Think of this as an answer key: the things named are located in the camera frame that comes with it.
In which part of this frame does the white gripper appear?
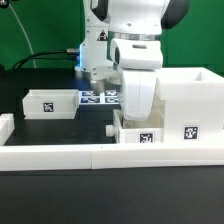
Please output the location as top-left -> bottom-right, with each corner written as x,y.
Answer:
120,70 -> 156,121

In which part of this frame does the white front drawer tray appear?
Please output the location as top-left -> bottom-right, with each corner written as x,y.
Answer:
106,109 -> 164,144

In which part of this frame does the white drawer tray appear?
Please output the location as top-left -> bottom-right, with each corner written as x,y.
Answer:
22,89 -> 79,119
106,109 -> 164,144

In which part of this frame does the white drawer cabinet box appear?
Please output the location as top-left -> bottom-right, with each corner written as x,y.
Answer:
156,67 -> 224,143

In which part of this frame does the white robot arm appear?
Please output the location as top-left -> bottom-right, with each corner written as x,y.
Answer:
75,0 -> 190,121

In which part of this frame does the white rear drawer tray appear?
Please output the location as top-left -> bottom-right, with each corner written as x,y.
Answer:
22,89 -> 79,119

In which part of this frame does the printed marker sheet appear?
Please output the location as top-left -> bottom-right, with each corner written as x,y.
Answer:
79,90 -> 118,105

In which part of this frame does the white U-shaped border fence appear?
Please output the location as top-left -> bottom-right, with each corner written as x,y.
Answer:
0,114 -> 224,171

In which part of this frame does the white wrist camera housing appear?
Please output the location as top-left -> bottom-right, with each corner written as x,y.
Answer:
110,38 -> 163,70

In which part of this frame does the black cable bundle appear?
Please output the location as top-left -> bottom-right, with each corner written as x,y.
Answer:
12,48 -> 81,70

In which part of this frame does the thin white cable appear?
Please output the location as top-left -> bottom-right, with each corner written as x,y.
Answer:
8,3 -> 38,69

